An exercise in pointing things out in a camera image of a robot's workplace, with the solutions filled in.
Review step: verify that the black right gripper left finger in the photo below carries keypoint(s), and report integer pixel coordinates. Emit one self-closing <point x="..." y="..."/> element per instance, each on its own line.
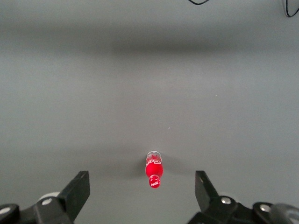
<point x="74" y="196"/>

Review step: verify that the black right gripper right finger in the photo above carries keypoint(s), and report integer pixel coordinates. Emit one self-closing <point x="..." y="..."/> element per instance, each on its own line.
<point x="206" y="196"/>

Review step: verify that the red cola bottle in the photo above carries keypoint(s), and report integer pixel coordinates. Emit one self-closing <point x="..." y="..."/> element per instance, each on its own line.
<point x="154" y="169"/>

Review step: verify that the dark grey table mat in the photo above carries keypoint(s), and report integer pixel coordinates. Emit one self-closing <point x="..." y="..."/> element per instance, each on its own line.
<point x="93" y="93"/>

